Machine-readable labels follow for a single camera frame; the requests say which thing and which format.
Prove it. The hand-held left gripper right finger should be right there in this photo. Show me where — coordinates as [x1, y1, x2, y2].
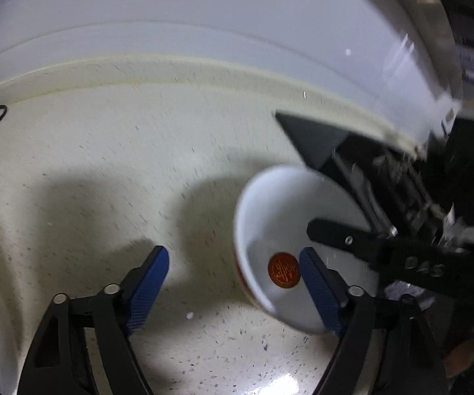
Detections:
[298, 247, 447, 395]

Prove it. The person's right hand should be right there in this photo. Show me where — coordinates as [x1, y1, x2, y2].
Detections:
[444, 335, 474, 379]

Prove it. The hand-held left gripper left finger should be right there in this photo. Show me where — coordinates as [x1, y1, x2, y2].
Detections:
[17, 246, 170, 395]

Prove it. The red banded white bowl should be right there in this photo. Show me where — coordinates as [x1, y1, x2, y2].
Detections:
[233, 165, 379, 335]

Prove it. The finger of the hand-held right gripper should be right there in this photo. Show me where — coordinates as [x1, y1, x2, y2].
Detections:
[307, 218, 389, 265]

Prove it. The black glass gas stove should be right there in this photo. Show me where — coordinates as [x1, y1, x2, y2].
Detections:
[276, 109, 460, 248]

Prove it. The black stove pan support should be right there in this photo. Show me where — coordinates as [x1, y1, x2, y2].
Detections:
[331, 144, 447, 239]

